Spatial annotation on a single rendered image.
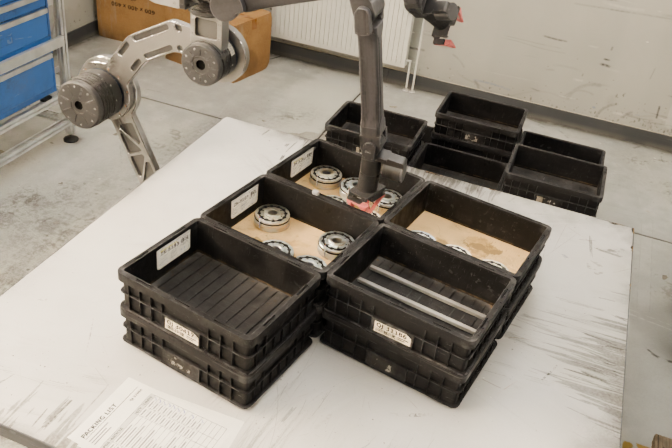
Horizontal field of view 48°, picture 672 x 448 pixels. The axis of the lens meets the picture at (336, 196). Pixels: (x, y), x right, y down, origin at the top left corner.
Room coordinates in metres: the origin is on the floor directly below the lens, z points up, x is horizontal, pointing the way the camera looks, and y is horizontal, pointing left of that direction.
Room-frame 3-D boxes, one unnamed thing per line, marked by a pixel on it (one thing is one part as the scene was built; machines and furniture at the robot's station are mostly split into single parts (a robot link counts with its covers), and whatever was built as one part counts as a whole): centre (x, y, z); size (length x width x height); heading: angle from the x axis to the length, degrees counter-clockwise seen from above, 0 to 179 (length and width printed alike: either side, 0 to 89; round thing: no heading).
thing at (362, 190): (1.83, -0.09, 0.98); 0.10 x 0.07 x 0.07; 147
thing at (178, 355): (1.41, 0.25, 0.76); 0.40 x 0.30 x 0.12; 62
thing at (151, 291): (1.41, 0.25, 0.92); 0.40 x 0.30 x 0.02; 62
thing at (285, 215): (1.79, 0.18, 0.86); 0.10 x 0.10 x 0.01
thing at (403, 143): (3.02, -0.14, 0.37); 0.40 x 0.30 x 0.45; 73
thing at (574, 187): (2.79, -0.91, 0.37); 0.40 x 0.30 x 0.45; 73
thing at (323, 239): (1.69, -0.02, 0.86); 0.10 x 0.10 x 0.01
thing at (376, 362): (1.49, -0.24, 0.76); 0.40 x 0.30 x 0.12; 62
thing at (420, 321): (1.49, -0.24, 0.92); 0.40 x 0.30 x 0.02; 62
